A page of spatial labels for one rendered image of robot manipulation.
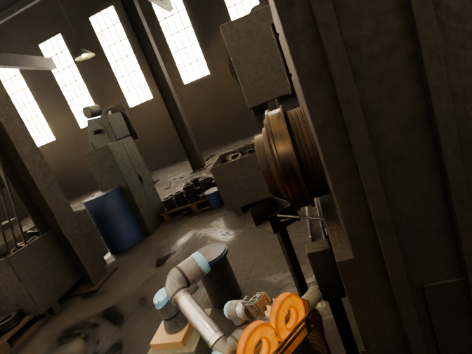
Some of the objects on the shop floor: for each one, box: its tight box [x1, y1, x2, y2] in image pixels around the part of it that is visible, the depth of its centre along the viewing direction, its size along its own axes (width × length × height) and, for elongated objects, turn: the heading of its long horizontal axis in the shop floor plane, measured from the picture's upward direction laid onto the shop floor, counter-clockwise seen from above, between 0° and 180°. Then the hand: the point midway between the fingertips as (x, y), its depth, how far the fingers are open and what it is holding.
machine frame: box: [268, 0, 472, 354], centre depth 130 cm, size 73×108×176 cm
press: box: [82, 101, 159, 184], centre depth 873 cm, size 137×116×271 cm
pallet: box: [160, 176, 217, 223], centre depth 524 cm, size 120×81×44 cm
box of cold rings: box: [0, 208, 109, 319], centre depth 378 cm, size 123×93×87 cm
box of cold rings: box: [210, 143, 281, 216], centre depth 427 cm, size 103×83×79 cm
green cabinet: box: [83, 136, 166, 237], centre depth 484 cm, size 48×70×150 cm
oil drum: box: [83, 186, 145, 254], centre depth 459 cm, size 59×59×89 cm
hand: (285, 315), depth 103 cm, fingers closed
